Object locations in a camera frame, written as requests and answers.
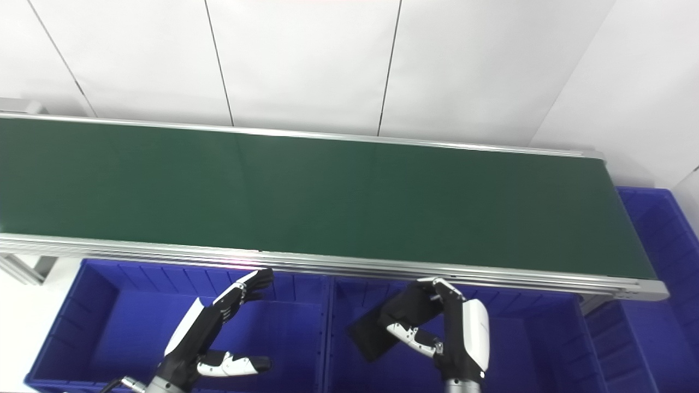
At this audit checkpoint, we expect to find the blue plastic bin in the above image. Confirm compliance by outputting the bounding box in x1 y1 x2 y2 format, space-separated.
25 258 331 393
584 187 699 393
325 276 610 393

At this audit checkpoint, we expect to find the aluminium conveyor support leg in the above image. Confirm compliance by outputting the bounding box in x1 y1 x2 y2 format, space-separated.
579 295 619 315
0 254 58 286

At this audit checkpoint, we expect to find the grey conveyor end housing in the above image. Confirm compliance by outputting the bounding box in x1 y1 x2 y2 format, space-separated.
0 97 50 116

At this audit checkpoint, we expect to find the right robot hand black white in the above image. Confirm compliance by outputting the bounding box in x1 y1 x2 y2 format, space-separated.
387 277 490 383

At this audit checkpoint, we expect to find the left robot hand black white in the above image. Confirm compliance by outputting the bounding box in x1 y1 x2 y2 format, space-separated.
158 267 275 389

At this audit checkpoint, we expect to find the green conveyor belt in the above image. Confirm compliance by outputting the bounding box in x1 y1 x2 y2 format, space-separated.
0 117 656 279
0 112 670 302

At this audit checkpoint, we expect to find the black cylinder-on-block part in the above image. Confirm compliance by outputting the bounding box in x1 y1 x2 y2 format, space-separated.
348 281 444 362

